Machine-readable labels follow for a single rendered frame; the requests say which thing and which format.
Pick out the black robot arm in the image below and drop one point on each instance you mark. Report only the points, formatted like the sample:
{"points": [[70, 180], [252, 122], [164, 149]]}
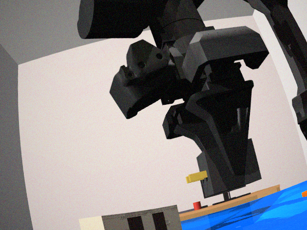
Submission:
{"points": [[149, 72]]}

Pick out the black two-prong plug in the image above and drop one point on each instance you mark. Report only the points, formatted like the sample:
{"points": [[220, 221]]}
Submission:
{"points": [[216, 176]]}

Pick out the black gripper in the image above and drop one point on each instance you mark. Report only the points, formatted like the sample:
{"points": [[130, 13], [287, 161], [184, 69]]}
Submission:
{"points": [[217, 99]]}

